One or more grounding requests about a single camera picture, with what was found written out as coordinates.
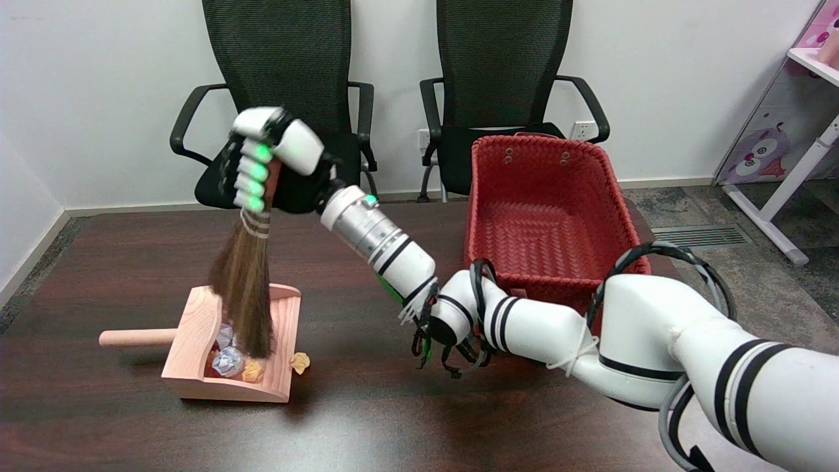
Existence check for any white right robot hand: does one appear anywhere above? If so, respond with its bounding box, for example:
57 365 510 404
223 107 341 214

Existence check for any brown straw hand broom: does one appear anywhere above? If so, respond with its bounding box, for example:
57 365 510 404
208 161 276 359

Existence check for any wooden dustpan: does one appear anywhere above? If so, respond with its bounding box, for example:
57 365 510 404
98 283 302 403

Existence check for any black mesh office chair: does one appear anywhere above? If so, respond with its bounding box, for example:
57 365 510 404
169 0 380 209
419 0 610 203

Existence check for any red woven basket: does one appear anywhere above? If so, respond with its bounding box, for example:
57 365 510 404
464 134 652 315

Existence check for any metal floor vent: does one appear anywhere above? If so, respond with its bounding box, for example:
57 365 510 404
651 225 754 251

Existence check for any owl print side panel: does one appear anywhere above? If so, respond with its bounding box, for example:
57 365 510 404
713 58 839 186

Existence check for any pink printed back panel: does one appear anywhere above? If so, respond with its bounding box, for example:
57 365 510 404
794 0 839 50

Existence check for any black cable bundle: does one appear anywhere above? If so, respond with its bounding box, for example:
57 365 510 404
412 258 499 380

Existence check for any green cable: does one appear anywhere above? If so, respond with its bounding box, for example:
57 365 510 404
377 275 435 365

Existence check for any black braided cable sleeve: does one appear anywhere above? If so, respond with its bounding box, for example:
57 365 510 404
587 241 738 472

